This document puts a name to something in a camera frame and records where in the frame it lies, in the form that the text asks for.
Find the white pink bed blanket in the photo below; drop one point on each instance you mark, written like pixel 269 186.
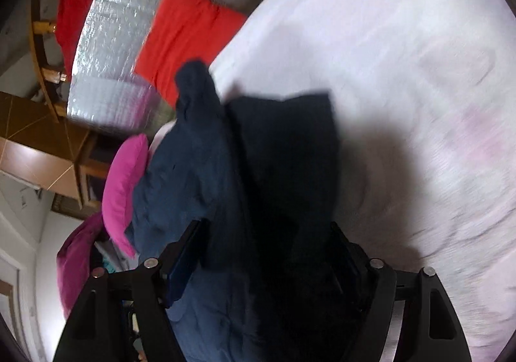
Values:
pixel 424 94

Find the magenta velvet garment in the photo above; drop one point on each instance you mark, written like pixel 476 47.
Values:
pixel 73 261

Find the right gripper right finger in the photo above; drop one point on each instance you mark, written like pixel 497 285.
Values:
pixel 368 288

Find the navy blue puffer jacket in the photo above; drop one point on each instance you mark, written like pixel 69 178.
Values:
pixel 274 283

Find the red orange pillow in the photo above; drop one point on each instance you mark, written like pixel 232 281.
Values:
pixel 183 30

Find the silver foil insulation panel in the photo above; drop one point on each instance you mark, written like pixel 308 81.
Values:
pixel 105 93

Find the wooden stair railing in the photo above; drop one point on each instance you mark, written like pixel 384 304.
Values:
pixel 49 77

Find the magenta pillow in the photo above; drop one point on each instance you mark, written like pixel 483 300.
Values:
pixel 126 169

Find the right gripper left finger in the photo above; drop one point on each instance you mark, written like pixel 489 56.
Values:
pixel 114 310

